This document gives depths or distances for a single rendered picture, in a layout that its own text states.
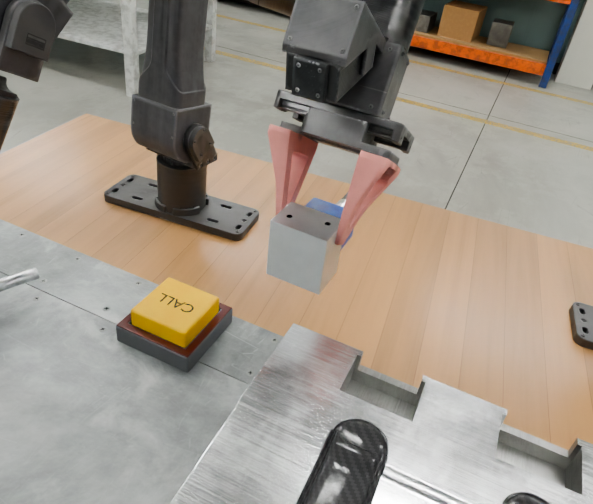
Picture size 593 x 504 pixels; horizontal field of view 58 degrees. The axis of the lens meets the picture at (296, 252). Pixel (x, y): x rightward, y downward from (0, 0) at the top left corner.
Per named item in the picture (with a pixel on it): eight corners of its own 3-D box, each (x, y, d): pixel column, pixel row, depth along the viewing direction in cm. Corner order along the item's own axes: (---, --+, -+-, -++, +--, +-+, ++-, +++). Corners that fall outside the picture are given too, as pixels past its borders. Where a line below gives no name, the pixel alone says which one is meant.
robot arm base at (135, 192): (243, 186, 62) (265, 163, 67) (95, 145, 66) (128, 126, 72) (239, 242, 66) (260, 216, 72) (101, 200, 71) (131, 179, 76)
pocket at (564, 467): (486, 439, 40) (503, 407, 38) (560, 470, 38) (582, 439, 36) (477, 489, 36) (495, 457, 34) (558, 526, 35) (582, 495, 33)
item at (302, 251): (329, 207, 54) (336, 159, 51) (374, 223, 53) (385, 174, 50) (265, 273, 45) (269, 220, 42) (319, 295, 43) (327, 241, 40)
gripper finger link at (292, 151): (321, 244, 39) (363, 120, 38) (239, 213, 42) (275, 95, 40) (345, 242, 46) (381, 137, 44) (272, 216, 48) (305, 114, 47)
